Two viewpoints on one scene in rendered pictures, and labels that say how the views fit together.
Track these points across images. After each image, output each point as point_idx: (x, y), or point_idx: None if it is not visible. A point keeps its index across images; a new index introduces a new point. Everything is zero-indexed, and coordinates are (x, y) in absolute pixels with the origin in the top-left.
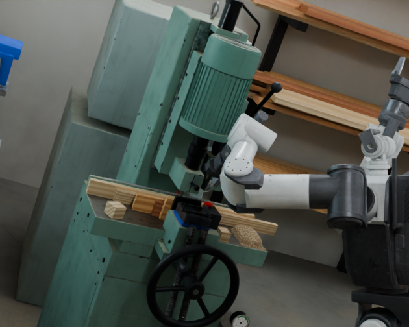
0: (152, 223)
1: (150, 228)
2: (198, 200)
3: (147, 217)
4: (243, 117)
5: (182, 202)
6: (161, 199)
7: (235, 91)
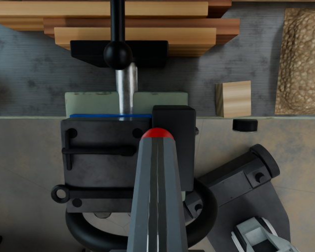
0: (59, 91)
1: (50, 118)
2: (156, 45)
3: (49, 58)
4: None
5: (64, 139)
6: (58, 15)
7: None
